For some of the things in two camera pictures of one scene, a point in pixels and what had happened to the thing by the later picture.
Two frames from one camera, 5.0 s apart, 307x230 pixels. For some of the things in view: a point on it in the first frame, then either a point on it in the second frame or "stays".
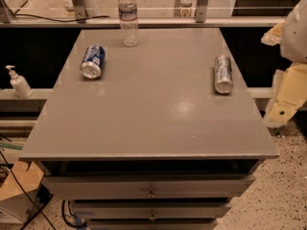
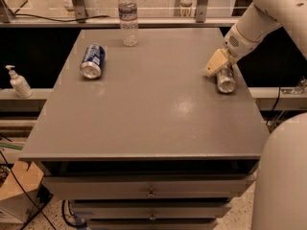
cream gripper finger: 289,92 to 236,46
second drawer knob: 152,217 stays
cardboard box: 19,191 stays
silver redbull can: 224,74 stays
